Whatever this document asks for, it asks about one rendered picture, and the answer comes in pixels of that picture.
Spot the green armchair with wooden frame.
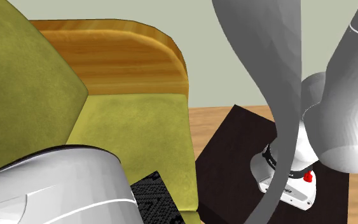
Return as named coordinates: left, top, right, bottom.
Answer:
left=0, top=0, right=202, bottom=224

